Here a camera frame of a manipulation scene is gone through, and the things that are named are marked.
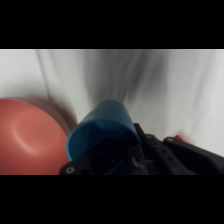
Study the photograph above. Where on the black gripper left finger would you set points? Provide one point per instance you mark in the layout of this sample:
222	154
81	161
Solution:
100	163

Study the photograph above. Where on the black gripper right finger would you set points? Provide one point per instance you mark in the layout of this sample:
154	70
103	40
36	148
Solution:
186	160

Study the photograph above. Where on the blue cup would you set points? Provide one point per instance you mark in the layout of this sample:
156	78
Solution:
106	121

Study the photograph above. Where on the pink bowl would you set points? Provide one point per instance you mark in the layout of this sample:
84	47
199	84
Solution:
30	140

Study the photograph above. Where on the white tablecloth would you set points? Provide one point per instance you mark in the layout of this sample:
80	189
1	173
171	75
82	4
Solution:
160	86

